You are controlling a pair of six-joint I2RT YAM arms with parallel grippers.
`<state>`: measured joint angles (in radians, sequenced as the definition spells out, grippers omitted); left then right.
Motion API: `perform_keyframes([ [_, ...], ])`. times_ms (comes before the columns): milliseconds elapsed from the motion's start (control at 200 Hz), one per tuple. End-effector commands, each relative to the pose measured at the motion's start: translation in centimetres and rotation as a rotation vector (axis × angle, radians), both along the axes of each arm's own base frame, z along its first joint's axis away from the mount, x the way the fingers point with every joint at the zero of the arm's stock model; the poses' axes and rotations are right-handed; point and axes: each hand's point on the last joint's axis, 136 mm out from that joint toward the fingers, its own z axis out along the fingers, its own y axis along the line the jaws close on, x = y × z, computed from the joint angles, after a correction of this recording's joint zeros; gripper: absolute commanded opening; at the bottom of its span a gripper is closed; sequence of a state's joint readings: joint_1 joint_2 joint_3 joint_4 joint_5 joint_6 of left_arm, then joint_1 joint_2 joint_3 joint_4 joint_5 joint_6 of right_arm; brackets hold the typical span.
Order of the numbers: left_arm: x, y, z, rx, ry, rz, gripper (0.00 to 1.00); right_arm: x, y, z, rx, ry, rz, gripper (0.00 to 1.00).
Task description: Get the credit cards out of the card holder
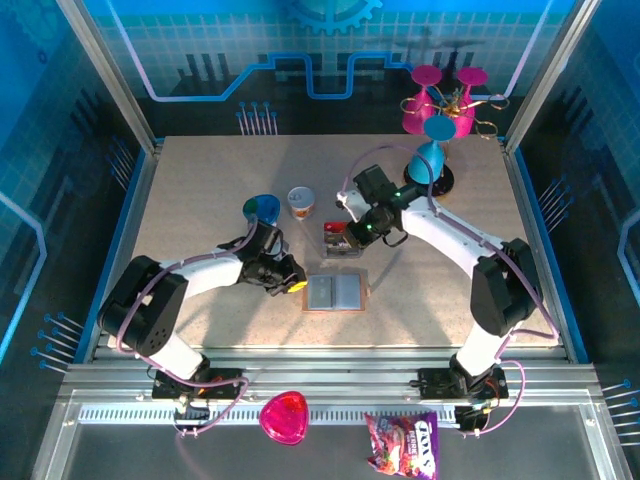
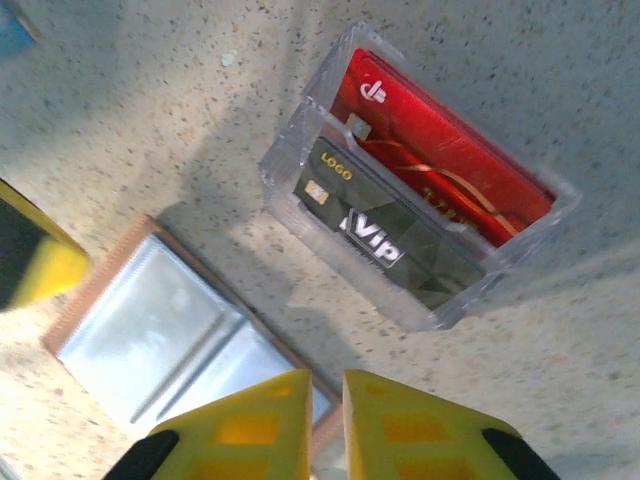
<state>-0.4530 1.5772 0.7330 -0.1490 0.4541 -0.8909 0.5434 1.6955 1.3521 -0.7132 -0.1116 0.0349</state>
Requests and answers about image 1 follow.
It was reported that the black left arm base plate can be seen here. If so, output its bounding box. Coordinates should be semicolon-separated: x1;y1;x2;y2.
151;367;246;401

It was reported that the blue wine glass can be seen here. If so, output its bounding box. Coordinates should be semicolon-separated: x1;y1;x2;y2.
407;115;457;185

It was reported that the purple snack bag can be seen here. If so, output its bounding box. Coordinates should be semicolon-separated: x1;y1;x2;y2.
363;410;439;480

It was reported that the dark credit card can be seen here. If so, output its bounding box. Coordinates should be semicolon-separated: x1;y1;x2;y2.
324;234;351;257

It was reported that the pink wine glass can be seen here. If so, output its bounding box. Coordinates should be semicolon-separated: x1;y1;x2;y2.
449;67;489;139
402;64;445;135

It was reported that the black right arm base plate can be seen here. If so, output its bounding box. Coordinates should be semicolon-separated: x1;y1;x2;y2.
417;367;510;401

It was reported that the gold wire glass rack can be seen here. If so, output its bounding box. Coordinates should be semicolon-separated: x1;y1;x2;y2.
399;84;511;201

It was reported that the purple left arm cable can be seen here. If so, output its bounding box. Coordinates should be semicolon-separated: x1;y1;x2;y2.
115;214;250;440

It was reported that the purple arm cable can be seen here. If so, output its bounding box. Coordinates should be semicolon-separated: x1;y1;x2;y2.
342;143;561;440
115;214;250;440

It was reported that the aluminium frame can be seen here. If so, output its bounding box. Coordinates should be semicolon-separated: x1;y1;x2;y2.
29;0;626;480

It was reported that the small white orange can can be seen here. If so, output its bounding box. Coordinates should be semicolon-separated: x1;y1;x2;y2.
288;186;316;221

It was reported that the pink heart-shaped bowl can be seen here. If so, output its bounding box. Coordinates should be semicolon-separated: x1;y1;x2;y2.
258;390;310;446

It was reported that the white slotted cable duct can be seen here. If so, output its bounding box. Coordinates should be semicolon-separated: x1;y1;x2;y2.
78;403;459;427

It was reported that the grey credit card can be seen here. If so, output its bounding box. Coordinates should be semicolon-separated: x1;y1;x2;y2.
308;276;335;309

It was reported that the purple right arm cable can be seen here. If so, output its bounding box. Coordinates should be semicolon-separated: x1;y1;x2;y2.
342;143;561;440

